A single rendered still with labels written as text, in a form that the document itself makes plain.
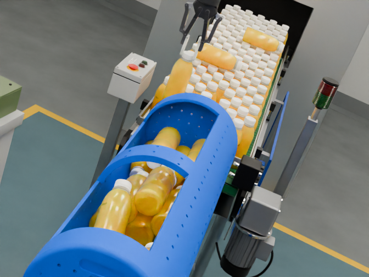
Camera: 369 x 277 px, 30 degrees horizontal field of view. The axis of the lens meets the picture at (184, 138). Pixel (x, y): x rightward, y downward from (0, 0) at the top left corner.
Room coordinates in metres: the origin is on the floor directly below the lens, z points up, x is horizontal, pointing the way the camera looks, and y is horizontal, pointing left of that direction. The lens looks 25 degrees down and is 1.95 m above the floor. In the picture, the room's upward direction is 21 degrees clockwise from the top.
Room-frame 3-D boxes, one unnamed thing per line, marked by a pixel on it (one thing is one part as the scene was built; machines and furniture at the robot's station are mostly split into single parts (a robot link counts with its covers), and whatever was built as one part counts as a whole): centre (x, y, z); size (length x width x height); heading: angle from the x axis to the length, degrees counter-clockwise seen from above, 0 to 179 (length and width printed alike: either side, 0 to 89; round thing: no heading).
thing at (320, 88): (2.38, -0.41, 1.23); 0.06 x 0.06 x 0.04
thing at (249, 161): (2.05, -0.23, 0.95); 0.10 x 0.07 x 0.10; 86
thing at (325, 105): (2.38, -0.41, 1.18); 0.06 x 0.06 x 0.05
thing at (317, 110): (2.38, -0.41, 1.18); 0.06 x 0.06 x 0.16
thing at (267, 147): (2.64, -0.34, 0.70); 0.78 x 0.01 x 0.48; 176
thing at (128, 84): (2.25, 0.25, 1.05); 0.20 x 0.10 x 0.10; 176
